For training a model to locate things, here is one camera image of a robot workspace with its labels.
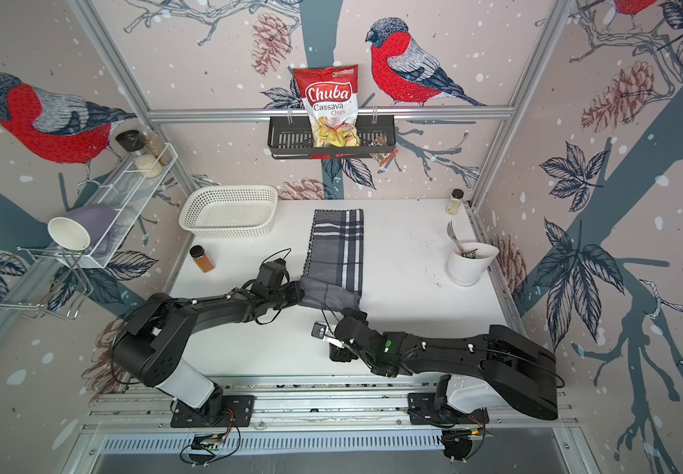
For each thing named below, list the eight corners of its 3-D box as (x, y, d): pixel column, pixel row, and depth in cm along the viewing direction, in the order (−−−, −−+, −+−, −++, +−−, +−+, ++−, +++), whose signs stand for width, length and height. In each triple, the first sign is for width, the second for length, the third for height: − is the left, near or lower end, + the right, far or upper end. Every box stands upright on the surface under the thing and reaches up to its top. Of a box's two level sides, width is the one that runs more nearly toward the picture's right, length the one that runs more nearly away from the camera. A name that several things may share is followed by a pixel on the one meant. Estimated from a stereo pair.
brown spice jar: (198, 273, 102) (186, 257, 95) (203, 261, 106) (192, 245, 98) (212, 273, 102) (201, 257, 95) (216, 261, 106) (206, 245, 98)
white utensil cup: (448, 286, 99) (459, 267, 89) (442, 261, 106) (451, 240, 96) (490, 286, 99) (505, 267, 89) (481, 260, 106) (494, 240, 96)
